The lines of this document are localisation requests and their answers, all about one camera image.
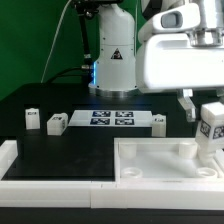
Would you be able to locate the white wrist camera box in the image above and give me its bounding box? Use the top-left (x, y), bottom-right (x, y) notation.
top-left (138, 2), bottom-right (201, 43)

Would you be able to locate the black cable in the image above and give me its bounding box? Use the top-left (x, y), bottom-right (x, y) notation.
top-left (45, 65), bottom-right (93, 84)

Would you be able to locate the white U-shaped obstacle fence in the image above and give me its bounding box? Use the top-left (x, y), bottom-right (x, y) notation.
top-left (0, 140), bottom-right (224, 210)

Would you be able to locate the white square tabletop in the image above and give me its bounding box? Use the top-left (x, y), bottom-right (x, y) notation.
top-left (114, 138), bottom-right (224, 183)

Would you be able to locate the white cable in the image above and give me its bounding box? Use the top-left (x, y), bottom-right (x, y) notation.
top-left (40, 0), bottom-right (73, 84)

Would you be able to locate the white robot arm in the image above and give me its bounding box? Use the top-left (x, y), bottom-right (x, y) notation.
top-left (89, 0), bottom-right (224, 122)

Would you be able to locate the black camera stand pole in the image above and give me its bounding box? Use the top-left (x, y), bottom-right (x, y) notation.
top-left (71, 0), bottom-right (123, 66)

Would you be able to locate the white fiducial marker plate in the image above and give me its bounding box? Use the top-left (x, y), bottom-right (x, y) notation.
top-left (69, 110), bottom-right (153, 127)

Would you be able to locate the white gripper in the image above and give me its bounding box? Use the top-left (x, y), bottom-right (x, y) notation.
top-left (136, 33), bottom-right (224, 122)

